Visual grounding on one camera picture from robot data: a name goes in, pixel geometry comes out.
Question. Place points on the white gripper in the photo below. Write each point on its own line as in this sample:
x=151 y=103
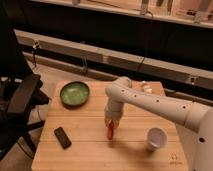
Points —
x=112 y=117

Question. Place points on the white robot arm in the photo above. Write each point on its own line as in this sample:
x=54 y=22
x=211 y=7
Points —
x=195 y=116

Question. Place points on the green bowl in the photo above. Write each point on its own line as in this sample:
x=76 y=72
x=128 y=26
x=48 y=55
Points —
x=74 y=93

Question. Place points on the wooden table board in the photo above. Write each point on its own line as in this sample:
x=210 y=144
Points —
x=90 y=150

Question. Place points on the white paper cup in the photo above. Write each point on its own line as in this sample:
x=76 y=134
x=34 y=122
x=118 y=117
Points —
x=156 y=139

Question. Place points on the black phone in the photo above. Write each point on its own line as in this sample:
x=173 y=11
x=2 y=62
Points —
x=62 y=137

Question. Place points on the black office chair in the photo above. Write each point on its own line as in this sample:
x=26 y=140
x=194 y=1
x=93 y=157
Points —
x=20 y=92

